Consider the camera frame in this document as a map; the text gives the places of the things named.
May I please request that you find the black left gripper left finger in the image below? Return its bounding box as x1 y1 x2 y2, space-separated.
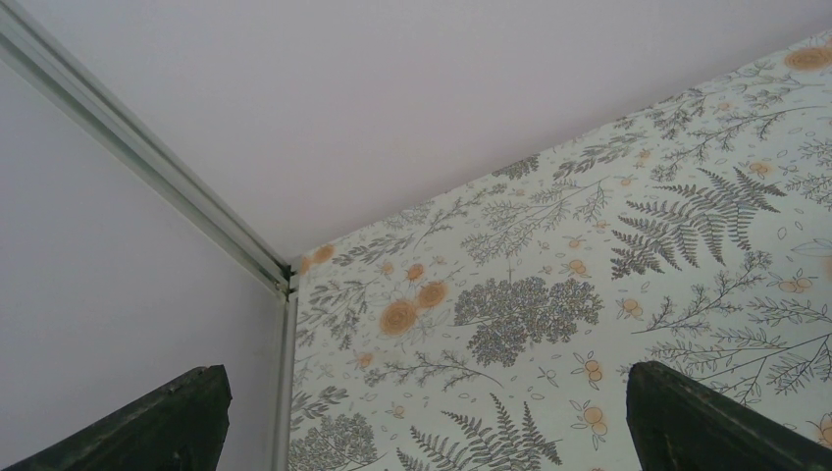
8 364 233 470

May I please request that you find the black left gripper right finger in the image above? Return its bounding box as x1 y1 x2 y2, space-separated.
626 361 831 470

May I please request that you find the floral patterned table mat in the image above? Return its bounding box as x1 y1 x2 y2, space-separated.
286 31 831 470

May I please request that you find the aluminium left corner post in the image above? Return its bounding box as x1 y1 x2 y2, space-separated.
1 1 294 470

